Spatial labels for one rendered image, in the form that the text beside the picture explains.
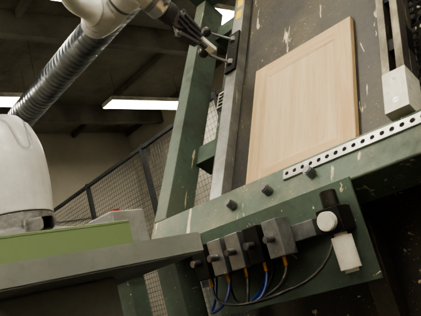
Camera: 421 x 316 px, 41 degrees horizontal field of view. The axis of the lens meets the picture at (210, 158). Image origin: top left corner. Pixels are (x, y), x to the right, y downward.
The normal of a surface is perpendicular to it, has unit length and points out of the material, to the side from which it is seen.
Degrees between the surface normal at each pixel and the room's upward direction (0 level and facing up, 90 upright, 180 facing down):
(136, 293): 90
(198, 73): 90
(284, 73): 60
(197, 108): 90
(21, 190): 93
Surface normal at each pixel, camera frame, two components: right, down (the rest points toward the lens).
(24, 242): 0.59, -0.35
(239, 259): -0.66, -0.01
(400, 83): -0.71, -0.48
